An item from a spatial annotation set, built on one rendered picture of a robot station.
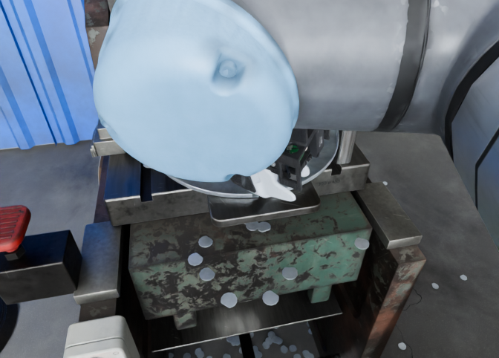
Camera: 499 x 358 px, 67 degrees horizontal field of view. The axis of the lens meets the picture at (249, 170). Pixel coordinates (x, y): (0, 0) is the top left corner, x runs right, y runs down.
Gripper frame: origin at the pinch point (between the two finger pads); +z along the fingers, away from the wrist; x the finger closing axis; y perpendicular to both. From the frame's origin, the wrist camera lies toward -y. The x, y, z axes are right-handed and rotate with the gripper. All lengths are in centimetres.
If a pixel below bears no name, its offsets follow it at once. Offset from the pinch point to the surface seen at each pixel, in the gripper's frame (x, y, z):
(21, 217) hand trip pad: -17.9, -25.5, -2.3
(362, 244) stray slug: 5.1, 12.2, 17.4
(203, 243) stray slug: -6.7, -9.3, 13.4
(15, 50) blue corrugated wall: 39, -148, 45
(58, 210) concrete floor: -4, -108, 83
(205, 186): -3.2, -7.1, 0.3
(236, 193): -2.2, -3.0, 0.6
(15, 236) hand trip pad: -20.0, -23.1, -3.0
